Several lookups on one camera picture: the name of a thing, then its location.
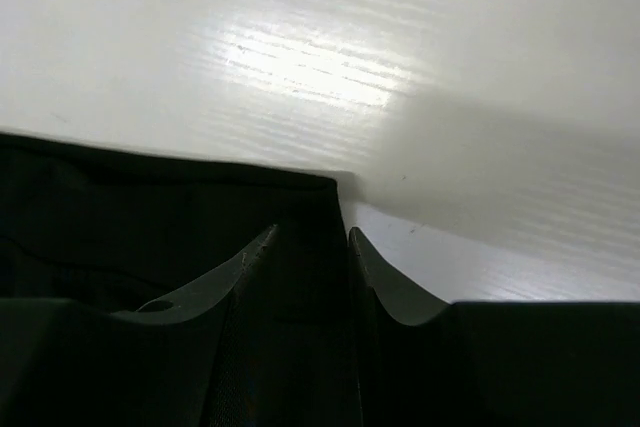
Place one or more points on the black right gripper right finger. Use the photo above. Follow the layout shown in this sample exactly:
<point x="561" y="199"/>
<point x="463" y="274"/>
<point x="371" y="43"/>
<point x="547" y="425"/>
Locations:
<point x="426" y="362"/>

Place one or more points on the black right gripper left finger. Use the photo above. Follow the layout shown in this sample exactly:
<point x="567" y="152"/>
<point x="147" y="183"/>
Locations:
<point x="67" y="364"/>

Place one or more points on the black skirt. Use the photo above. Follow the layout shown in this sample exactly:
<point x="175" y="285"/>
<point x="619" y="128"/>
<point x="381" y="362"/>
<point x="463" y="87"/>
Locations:
<point x="114" y="231"/>

